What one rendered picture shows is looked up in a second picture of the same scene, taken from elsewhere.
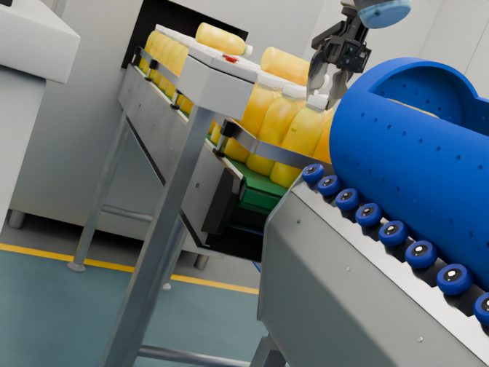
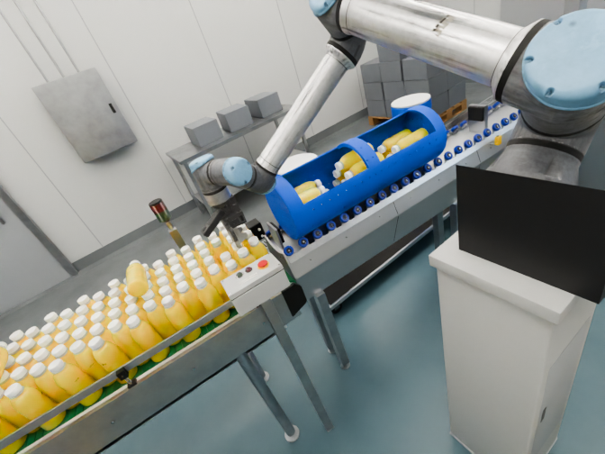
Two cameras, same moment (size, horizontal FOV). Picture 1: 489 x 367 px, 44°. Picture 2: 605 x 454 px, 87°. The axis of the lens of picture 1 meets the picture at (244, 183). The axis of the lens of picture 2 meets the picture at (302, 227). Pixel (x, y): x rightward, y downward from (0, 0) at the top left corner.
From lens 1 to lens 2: 154 cm
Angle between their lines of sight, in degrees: 81
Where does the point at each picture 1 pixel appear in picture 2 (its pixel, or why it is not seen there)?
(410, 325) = (374, 219)
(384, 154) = (335, 205)
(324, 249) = (331, 247)
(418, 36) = not seen: outside the picture
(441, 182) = (361, 190)
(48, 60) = not seen: hidden behind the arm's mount
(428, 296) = (369, 211)
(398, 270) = (357, 218)
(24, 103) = not seen: hidden behind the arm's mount
